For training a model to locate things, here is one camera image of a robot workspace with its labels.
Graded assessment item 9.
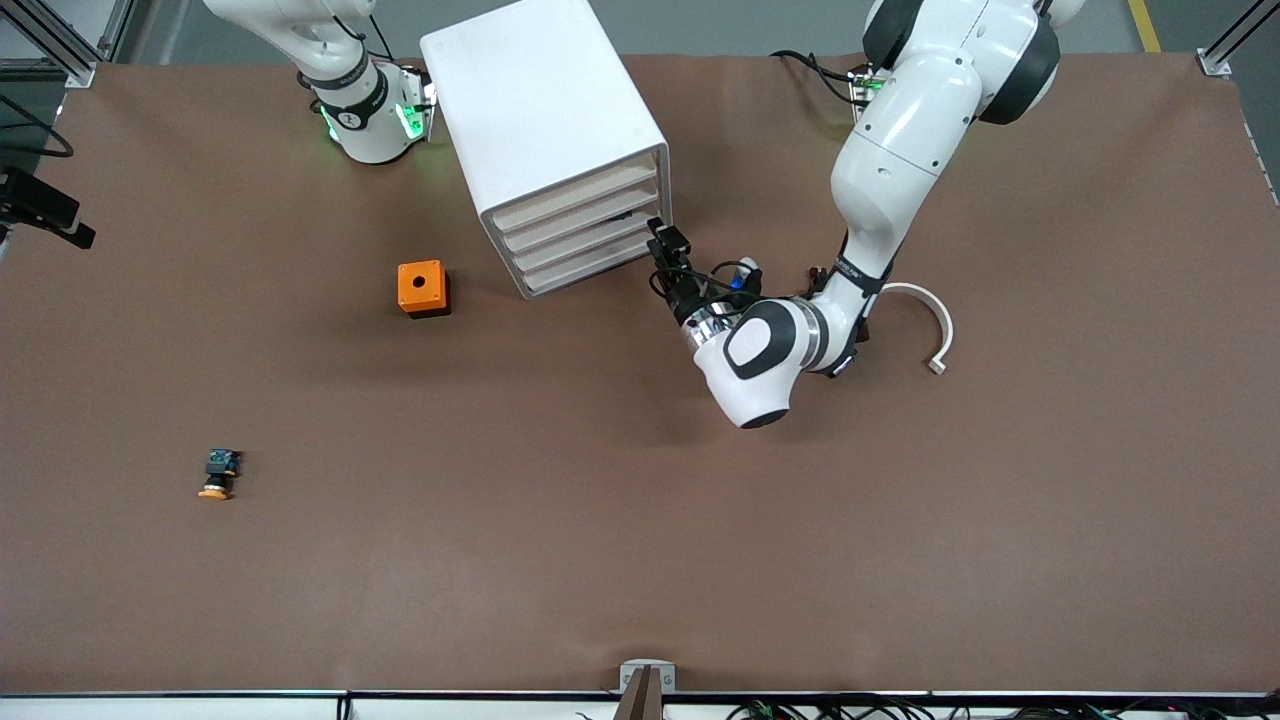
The white drawer cabinet housing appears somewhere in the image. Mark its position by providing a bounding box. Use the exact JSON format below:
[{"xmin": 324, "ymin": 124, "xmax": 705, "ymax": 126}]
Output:
[{"xmin": 419, "ymin": 0, "xmax": 674, "ymax": 301}]

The white curved bracket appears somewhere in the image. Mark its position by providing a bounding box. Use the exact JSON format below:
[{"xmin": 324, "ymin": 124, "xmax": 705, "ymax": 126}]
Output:
[{"xmin": 880, "ymin": 283, "xmax": 955, "ymax": 376}]

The yellow push button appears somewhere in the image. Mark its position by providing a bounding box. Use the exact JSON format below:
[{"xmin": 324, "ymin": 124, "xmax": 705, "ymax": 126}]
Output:
[{"xmin": 198, "ymin": 449, "xmax": 243, "ymax": 501}]

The black base cable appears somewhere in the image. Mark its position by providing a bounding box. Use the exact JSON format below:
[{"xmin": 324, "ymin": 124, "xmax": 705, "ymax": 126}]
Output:
[{"xmin": 770, "ymin": 48, "xmax": 859, "ymax": 106}]

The orange box with hole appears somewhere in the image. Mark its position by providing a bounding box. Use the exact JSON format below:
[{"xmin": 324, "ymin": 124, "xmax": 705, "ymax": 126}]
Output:
[{"xmin": 398, "ymin": 261, "xmax": 451, "ymax": 319}]

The brown table cover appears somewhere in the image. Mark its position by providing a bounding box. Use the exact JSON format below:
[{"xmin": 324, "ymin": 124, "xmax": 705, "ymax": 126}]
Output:
[{"xmin": 0, "ymin": 52, "xmax": 1280, "ymax": 696}]

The white cabinet drawer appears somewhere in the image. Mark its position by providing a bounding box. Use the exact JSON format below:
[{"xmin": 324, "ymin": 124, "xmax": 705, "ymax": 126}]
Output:
[{"xmin": 497, "ymin": 180, "xmax": 669, "ymax": 253}]

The grey metal edge bracket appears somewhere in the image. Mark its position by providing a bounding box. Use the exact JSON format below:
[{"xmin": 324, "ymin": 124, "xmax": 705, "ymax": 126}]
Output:
[{"xmin": 620, "ymin": 659, "xmax": 677, "ymax": 694}]

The white table edge rail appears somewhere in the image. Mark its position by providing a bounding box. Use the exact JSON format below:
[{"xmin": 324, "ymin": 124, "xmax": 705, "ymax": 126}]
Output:
[{"xmin": 0, "ymin": 690, "xmax": 1280, "ymax": 720}]

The brown vertical post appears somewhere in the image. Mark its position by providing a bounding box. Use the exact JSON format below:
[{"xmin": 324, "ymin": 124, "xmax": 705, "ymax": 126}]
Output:
[{"xmin": 612, "ymin": 666, "xmax": 663, "ymax": 720}]

